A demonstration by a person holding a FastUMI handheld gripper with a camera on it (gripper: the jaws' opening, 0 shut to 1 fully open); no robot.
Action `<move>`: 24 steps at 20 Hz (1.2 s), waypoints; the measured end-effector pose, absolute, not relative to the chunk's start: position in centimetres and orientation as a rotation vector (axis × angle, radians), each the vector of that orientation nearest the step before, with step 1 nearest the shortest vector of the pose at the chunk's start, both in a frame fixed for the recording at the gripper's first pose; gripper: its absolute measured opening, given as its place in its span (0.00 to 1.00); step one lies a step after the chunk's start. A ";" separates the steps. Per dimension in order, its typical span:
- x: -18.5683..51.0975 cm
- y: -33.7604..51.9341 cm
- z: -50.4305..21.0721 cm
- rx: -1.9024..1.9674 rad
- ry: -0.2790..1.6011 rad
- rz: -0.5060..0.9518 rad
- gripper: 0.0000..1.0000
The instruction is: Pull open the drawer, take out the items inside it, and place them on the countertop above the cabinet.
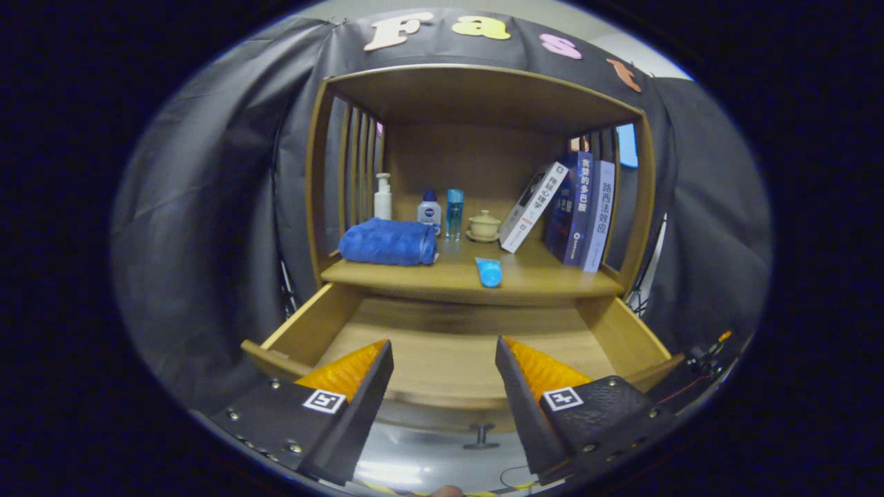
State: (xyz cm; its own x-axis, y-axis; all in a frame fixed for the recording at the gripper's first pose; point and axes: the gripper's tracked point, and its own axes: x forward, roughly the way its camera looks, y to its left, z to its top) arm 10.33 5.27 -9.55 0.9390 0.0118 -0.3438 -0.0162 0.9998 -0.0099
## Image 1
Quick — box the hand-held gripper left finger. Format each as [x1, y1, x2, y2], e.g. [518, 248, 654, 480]
[211, 338, 394, 487]

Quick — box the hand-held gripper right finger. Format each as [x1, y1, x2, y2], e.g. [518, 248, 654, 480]
[494, 335, 681, 484]

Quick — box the black drawer knob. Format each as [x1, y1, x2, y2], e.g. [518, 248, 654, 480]
[463, 424, 501, 451]

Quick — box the wooden drawer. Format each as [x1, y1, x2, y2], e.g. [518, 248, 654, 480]
[240, 282, 686, 432]

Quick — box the light blue tube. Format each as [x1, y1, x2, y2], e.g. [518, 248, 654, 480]
[474, 257, 503, 289]

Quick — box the wooden countertop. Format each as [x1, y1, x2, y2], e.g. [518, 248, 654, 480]
[320, 231, 626, 308]

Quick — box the wooden cabinet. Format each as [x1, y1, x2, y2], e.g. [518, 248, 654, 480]
[305, 64, 655, 311]

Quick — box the metal tripod stand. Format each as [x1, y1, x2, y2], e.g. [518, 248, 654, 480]
[625, 214, 669, 318]

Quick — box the folded blue towel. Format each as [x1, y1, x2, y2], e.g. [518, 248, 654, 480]
[338, 217, 439, 267]

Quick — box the black and orange equipment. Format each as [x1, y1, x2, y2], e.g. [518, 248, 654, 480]
[680, 330, 733, 377]

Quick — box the beige lidded teacup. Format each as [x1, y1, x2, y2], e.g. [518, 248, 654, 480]
[466, 210, 502, 244]

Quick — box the white book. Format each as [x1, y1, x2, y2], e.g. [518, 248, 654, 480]
[499, 162, 570, 254]

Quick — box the white bottle with blue cap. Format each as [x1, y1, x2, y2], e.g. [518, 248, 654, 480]
[417, 189, 443, 237]

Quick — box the light purple book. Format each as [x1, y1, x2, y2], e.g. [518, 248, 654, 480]
[582, 160, 617, 273]

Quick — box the dark blue book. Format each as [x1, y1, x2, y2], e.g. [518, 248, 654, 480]
[542, 152, 595, 266]

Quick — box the clear blue bottle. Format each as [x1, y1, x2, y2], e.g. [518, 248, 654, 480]
[445, 188, 465, 241]

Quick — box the white pump bottle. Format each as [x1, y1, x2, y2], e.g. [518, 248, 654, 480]
[374, 173, 393, 222]

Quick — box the black backdrop cloth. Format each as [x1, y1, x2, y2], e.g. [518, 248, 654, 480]
[110, 8, 773, 415]

